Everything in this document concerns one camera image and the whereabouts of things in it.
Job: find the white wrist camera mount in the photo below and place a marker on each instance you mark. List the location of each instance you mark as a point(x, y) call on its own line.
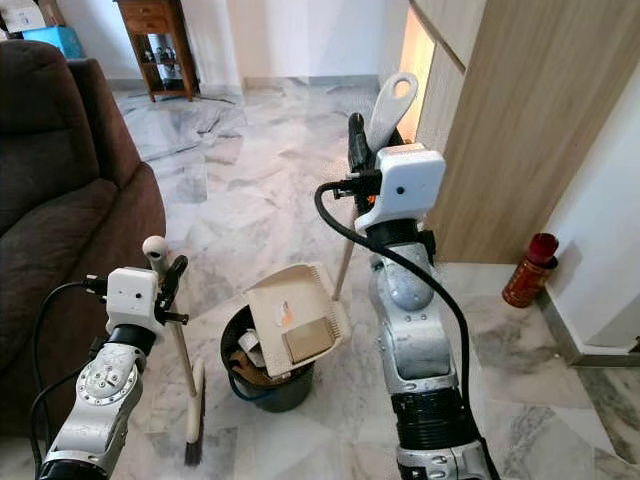
point(405, 185)
point(132, 298)

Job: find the dark wooden side table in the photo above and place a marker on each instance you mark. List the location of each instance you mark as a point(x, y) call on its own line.
point(155, 17)

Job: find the dark brown sofa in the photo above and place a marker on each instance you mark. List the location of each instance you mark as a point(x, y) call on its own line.
point(70, 210)

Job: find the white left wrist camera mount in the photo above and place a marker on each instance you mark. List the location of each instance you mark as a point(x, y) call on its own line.
point(132, 298)

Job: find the brown cardboard piece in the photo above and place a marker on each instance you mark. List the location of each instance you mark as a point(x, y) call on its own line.
point(308, 341)

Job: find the red bottle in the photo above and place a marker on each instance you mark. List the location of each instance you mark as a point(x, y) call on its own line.
point(532, 270)

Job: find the dark blue waste bin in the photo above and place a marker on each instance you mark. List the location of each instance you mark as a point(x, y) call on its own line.
point(285, 395)

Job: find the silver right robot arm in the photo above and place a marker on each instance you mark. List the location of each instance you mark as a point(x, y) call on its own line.
point(415, 340)

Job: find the tall wood grain cabinet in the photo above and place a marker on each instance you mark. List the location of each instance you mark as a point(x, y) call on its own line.
point(540, 100)

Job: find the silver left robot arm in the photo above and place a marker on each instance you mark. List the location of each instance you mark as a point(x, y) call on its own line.
point(105, 395)

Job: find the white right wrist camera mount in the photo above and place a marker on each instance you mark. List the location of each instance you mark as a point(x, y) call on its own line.
point(405, 185)

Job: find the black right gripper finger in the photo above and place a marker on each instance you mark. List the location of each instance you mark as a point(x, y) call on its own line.
point(360, 150)

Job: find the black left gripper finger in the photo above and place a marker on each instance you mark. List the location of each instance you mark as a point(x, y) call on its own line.
point(175, 275)

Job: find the white crumpled paper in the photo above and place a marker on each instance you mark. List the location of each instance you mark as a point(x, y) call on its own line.
point(250, 345)

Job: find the white cardboard box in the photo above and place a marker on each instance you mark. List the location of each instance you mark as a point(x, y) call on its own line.
point(25, 14)

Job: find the blue box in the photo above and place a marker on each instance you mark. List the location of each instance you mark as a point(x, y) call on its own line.
point(55, 40)

